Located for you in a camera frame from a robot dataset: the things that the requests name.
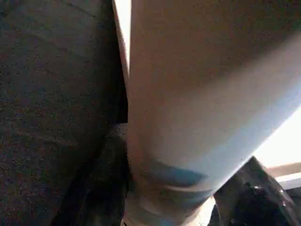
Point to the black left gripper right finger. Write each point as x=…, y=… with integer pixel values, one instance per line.
x=258, y=204

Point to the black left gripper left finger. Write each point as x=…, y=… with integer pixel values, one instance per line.
x=98, y=188

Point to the white plastic table leg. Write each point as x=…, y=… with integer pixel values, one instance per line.
x=188, y=94

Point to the black plastic mat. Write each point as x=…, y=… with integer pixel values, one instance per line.
x=47, y=94

